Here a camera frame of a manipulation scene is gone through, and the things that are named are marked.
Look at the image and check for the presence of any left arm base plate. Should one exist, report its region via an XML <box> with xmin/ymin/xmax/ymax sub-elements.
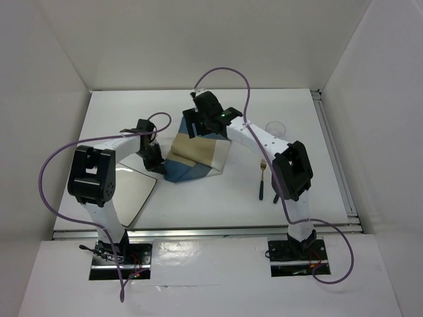
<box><xmin>79</xmin><ymin>243</ymin><xmax>153</xmax><ymax>281</ymax></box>

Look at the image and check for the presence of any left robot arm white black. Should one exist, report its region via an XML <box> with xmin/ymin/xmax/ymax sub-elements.
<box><xmin>67</xmin><ymin>119</ymin><xmax>166</xmax><ymax>264</ymax></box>

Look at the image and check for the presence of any purple cable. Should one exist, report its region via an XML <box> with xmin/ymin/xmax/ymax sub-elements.
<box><xmin>38</xmin><ymin>112</ymin><xmax>173</xmax><ymax>303</ymax></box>
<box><xmin>193</xmin><ymin>67</ymin><xmax>354</xmax><ymax>285</ymax></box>

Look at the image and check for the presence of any gold fork green handle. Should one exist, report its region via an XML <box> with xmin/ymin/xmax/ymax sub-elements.
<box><xmin>258</xmin><ymin>159</ymin><xmax>267</xmax><ymax>201</ymax></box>

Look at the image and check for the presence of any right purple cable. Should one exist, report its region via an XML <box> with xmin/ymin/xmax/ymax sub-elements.
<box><xmin>193</xmin><ymin>67</ymin><xmax>354</xmax><ymax>285</ymax></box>

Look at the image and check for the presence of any blue beige white cloth placemat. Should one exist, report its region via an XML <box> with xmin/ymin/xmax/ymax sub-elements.
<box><xmin>164</xmin><ymin>118</ymin><xmax>231</xmax><ymax>184</ymax></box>

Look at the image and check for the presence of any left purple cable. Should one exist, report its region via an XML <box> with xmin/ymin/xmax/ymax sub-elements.
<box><xmin>38</xmin><ymin>112</ymin><xmax>173</xmax><ymax>303</ymax></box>

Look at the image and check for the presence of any aluminium rail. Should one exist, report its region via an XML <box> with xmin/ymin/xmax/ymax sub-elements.
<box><xmin>310</xmin><ymin>90</ymin><xmax>361</xmax><ymax>225</ymax></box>
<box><xmin>52</xmin><ymin>223</ymin><xmax>364</xmax><ymax>240</ymax></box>

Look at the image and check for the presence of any square white plate dark rim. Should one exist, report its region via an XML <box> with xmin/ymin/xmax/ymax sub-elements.
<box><xmin>112</xmin><ymin>163</ymin><xmax>157</xmax><ymax>228</ymax></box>

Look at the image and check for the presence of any front aluminium rail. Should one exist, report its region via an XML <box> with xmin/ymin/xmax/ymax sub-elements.
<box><xmin>52</xmin><ymin>223</ymin><xmax>364</xmax><ymax>240</ymax></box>

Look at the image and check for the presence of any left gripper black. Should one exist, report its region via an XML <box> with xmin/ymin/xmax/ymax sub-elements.
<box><xmin>135</xmin><ymin>142</ymin><xmax>165</xmax><ymax>174</ymax></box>

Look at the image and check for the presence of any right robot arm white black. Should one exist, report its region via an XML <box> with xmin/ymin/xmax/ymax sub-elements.
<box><xmin>182</xmin><ymin>90</ymin><xmax>317</xmax><ymax>259</ymax></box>

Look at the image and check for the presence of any right side aluminium rail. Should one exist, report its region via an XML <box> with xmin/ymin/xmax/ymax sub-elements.
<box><xmin>310</xmin><ymin>90</ymin><xmax>361</xmax><ymax>225</ymax></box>

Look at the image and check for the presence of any clear plastic cup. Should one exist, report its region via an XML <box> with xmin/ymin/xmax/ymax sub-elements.
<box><xmin>265</xmin><ymin>121</ymin><xmax>286</xmax><ymax>139</ymax></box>

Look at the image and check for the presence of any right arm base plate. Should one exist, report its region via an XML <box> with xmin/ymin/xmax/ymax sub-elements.
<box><xmin>264</xmin><ymin>239</ymin><xmax>331</xmax><ymax>277</ymax></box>

